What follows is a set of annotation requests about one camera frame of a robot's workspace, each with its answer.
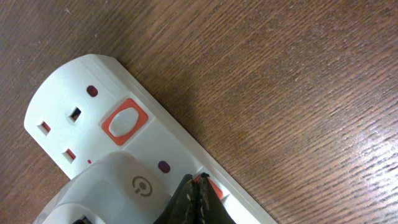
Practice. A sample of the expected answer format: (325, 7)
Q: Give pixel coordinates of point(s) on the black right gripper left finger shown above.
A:
(181, 209)

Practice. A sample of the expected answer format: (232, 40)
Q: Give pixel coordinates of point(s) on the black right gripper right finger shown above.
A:
(209, 208)

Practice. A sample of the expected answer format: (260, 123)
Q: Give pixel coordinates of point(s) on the white power strip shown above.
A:
(92, 106)

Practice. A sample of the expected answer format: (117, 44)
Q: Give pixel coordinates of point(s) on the white charger plug adapter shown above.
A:
(116, 189)

